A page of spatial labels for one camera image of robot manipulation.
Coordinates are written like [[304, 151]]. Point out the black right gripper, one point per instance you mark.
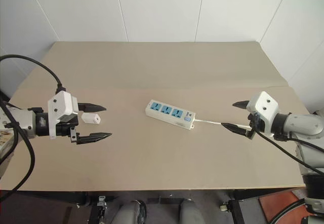
[[255, 125]]

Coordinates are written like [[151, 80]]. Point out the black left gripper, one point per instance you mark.
[[63, 129]]

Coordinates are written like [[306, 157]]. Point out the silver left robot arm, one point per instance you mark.
[[24, 121]]

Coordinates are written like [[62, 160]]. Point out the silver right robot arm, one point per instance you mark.
[[301, 124]]

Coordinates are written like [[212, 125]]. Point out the small white plug adapter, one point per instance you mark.
[[91, 118]]

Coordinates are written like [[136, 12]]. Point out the white power strip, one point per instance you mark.
[[168, 112]]

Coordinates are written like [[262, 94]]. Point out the printed cardboard box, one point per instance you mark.
[[6, 132]]

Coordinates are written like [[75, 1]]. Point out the white caster wheel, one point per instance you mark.
[[224, 206]]

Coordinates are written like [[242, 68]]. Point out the grey rounded shape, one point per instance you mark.
[[131, 212], [188, 212]]

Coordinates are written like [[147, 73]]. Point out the red floor mat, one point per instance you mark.
[[281, 205]]

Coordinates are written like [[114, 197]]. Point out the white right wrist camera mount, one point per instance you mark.
[[265, 105]]

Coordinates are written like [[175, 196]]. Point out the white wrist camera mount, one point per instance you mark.
[[60, 102], [265, 105]]

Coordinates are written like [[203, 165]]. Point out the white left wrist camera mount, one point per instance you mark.
[[60, 102]]

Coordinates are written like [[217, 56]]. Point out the black table frame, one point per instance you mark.
[[50, 203]]

